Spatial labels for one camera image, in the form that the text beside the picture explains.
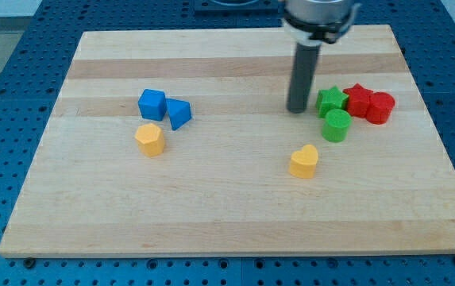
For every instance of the green star block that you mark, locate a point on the green star block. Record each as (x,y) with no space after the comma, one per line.
(330,99)

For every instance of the red circle block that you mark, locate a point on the red circle block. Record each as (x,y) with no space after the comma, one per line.
(380,107)

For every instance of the blue triangle block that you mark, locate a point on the blue triangle block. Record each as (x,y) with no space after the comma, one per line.
(179,112)

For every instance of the yellow hexagon block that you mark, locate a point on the yellow hexagon block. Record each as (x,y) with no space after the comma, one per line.
(150,139)

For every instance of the blue cube block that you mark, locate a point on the blue cube block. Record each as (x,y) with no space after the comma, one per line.
(152,104)

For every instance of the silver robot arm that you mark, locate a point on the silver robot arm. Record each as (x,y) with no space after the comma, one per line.
(312,23)

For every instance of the yellow heart block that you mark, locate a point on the yellow heart block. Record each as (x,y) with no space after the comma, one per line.
(303,162)

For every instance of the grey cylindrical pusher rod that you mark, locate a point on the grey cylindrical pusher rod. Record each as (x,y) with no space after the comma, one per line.
(302,74)

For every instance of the green circle block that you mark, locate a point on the green circle block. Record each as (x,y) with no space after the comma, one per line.
(336,125)

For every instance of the red star block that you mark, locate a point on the red star block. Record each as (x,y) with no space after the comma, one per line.
(358,101)

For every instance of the wooden board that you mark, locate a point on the wooden board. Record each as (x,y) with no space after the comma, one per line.
(221,187)

